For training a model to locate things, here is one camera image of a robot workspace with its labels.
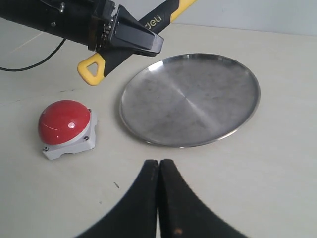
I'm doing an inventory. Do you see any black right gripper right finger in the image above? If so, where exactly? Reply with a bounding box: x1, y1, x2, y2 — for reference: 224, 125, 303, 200
158, 159, 246, 238

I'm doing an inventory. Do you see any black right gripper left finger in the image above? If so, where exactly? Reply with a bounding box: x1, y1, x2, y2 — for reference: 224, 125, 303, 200
78, 160, 159, 238

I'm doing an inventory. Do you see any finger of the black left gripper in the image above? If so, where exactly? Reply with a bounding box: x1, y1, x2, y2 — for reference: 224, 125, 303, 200
116, 5, 164, 57

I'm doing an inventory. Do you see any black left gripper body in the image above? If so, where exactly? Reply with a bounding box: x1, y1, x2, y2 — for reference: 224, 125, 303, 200
88, 0, 116, 52

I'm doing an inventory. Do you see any yellow black claw hammer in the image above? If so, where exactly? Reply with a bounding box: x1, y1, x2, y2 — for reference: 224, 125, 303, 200
77, 0, 194, 86

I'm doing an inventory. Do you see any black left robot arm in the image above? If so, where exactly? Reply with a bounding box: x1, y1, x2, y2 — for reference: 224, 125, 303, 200
0, 0, 163, 57

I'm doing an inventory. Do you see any red dome push button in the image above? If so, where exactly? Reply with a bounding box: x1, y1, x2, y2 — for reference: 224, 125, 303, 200
38, 100, 97, 160

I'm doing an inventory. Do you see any round steel plate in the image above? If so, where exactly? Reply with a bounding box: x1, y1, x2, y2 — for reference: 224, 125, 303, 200
118, 53, 261, 148

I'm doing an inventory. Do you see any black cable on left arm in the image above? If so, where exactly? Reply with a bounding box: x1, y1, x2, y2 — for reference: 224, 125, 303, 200
0, 37, 67, 72

